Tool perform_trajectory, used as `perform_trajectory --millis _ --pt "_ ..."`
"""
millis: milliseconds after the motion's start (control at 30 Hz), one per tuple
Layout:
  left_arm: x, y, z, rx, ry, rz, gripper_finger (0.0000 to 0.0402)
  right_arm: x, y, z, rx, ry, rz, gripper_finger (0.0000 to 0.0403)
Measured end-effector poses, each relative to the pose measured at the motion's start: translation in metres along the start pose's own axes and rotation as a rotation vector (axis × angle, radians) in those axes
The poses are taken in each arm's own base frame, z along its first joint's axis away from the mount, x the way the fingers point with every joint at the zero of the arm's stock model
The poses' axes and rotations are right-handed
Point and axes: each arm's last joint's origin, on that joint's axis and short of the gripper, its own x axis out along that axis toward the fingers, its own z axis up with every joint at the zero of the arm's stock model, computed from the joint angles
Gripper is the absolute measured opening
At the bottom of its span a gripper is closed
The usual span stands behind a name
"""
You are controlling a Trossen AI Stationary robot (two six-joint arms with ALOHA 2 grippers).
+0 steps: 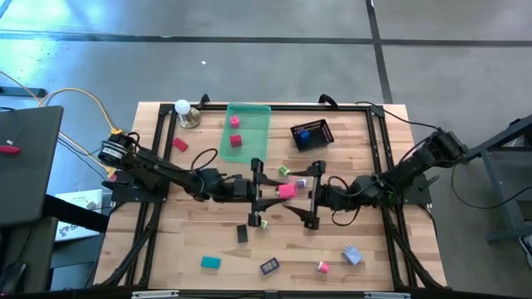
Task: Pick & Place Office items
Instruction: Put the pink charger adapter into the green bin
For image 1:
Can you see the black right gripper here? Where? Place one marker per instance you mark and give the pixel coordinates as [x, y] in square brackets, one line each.
[336, 195]

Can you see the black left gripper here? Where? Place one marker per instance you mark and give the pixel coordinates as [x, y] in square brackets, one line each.
[241, 189]

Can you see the red USB charger cube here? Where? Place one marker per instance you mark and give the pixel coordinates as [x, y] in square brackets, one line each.
[235, 140]

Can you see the lavender USB wall charger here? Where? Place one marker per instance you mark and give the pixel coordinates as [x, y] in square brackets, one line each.
[352, 254]

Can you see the teal rectangular box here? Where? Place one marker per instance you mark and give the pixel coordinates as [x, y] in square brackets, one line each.
[210, 262]

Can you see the red rectangular box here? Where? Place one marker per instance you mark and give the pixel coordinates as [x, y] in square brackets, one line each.
[180, 144]

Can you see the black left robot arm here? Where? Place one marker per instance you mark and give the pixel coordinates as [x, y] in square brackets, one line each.
[166, 172]

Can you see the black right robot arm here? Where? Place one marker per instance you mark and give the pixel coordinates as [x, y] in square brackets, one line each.
[415, 168]

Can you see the purple white USB charger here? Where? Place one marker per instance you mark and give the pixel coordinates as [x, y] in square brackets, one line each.
[301, 183]

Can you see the green white USB charger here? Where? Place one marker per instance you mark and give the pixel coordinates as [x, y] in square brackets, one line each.
[284, 170]
[264, 224]

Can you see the black flat rectangular box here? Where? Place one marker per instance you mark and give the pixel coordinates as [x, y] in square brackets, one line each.
[242, 233]

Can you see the translucent green plastic tray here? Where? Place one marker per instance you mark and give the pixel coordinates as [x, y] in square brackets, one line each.
[253, 145]

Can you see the black plastic mesh basket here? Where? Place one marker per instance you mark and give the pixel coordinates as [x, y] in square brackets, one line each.
[322, 135]

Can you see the dark blue digital display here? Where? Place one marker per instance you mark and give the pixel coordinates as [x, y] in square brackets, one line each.
[269, 266]

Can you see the white pink USB charger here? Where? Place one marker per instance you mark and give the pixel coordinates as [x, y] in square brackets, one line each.
[323, 267]

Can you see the white bulb brass base lamp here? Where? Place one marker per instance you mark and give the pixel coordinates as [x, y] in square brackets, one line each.
[189, 118]

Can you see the white printed box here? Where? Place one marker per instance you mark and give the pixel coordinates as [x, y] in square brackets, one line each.
[75, 197]

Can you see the black metal cart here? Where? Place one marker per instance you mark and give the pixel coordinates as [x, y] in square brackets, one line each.
[503, 199]

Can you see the person's shoe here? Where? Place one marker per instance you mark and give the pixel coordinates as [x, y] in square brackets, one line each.
[527, 249]

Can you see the dark grey desk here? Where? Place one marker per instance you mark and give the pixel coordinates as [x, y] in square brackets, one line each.
[29, 178]

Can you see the black floor bar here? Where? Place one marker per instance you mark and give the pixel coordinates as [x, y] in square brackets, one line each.
[21, 91]

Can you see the black arched bracket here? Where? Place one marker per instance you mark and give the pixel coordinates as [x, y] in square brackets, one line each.
[327, 99]
[203, 100]

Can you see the black aluminium rig frame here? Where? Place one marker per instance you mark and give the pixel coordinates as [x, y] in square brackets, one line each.
[214, 107]

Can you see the silver aluminium bracket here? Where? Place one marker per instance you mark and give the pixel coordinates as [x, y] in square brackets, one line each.
[154, 294]
[386, 295]

